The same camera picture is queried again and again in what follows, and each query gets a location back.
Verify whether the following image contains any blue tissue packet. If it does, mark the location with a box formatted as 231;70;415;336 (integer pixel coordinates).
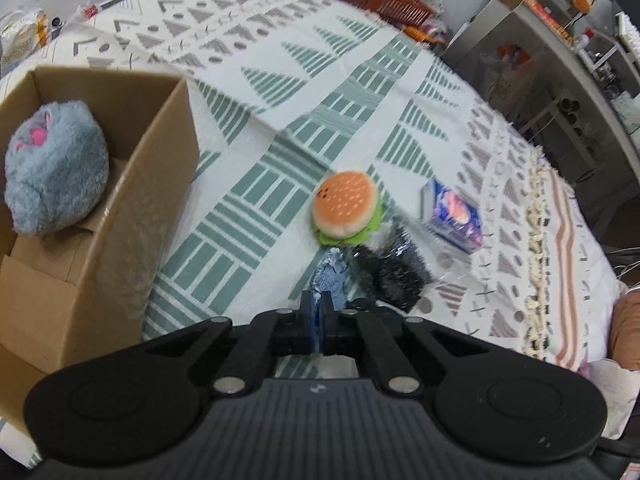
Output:
421;178;483;255

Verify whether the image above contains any white desk with shelves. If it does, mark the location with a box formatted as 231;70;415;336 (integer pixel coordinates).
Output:
444;0;639;247

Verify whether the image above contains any grey fluffy plush toy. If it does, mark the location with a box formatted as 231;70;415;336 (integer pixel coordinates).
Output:
4;101;110;236

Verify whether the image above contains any patterned white green blanket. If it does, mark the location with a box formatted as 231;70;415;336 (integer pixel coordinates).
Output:
1;0;620;370

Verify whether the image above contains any yellow white bag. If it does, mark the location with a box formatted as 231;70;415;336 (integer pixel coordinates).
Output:
1;6;49;77

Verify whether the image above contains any brown cardboard box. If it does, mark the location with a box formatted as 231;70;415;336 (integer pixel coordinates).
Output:
1;65;200;430

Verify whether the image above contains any red plastic basket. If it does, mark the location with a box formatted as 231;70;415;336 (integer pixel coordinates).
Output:
345;0;434;27

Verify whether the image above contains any hamburger plush toy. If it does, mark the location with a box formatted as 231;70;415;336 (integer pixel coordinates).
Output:
311;170;383;246

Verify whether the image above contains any orange round toy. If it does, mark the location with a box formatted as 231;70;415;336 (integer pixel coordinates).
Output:
570;0;591;14

